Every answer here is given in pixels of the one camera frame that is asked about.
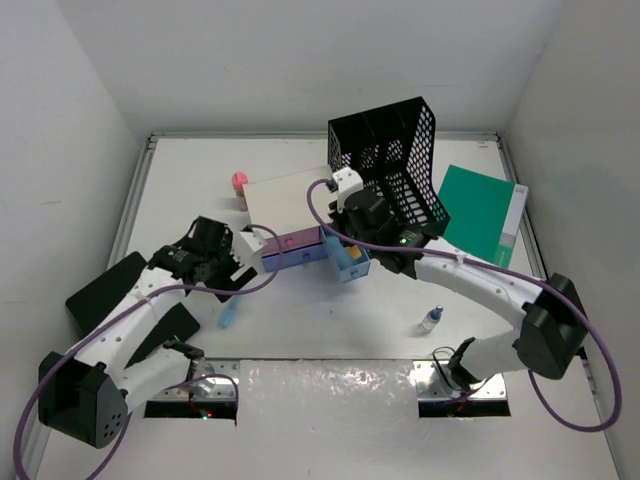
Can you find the green notebook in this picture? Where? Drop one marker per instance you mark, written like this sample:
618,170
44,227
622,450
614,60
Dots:
485,214

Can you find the small clear dropper bottle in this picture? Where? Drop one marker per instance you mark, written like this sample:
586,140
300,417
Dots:
431,319

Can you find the black mesh file organizer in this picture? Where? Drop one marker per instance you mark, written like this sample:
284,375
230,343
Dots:
392,149

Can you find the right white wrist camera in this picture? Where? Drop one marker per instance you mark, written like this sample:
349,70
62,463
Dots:
348,182

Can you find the white drawer organizer box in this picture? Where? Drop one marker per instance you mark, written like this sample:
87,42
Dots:
280,204

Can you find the metal base plate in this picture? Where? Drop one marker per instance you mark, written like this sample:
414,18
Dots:
221,377
430,387

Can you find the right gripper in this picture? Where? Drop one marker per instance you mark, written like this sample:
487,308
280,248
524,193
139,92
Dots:
339,216

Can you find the black notebook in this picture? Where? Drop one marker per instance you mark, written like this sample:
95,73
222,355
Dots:
89,307

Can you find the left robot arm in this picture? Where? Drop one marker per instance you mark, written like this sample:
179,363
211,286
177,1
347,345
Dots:
89,392

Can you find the pink capped glue stick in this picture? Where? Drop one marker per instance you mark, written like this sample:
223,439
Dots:
239,181

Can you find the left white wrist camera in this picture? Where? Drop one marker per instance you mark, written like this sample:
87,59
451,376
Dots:
249,245

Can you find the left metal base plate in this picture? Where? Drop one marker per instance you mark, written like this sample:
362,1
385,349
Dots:
221,377

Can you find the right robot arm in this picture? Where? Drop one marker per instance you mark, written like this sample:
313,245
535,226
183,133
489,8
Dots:
546,316

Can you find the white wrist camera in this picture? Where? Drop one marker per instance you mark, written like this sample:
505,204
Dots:
348,182
249,245

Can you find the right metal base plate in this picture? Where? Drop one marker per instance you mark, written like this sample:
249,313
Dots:
430,387

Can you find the orange item in drawer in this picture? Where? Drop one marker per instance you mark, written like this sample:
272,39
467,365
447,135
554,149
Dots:
354,252

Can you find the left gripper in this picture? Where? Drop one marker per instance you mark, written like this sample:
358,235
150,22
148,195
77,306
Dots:
229,283

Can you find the blue pulled-out drawer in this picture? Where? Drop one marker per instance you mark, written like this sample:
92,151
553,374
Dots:
346,269

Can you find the light blue highlighter pen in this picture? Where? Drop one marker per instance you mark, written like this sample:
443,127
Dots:
228,315

